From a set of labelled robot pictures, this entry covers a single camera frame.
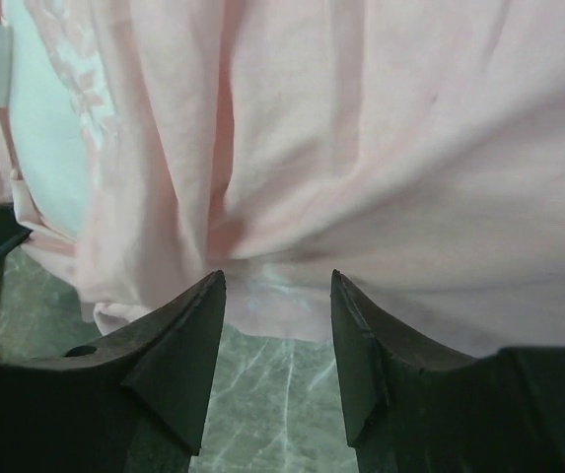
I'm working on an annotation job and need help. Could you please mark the purple princess print pillowcase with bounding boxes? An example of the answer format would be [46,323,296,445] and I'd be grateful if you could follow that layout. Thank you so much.
[10,1,565,353]

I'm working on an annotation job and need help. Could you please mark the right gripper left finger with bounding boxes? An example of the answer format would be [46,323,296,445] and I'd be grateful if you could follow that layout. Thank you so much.
[0,271,226,472]

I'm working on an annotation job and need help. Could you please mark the white pillow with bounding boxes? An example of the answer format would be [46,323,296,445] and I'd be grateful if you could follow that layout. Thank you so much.
[3,1,113,238]

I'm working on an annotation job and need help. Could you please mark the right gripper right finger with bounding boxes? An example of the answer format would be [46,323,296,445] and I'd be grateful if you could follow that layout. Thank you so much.
[330,272,565,472]

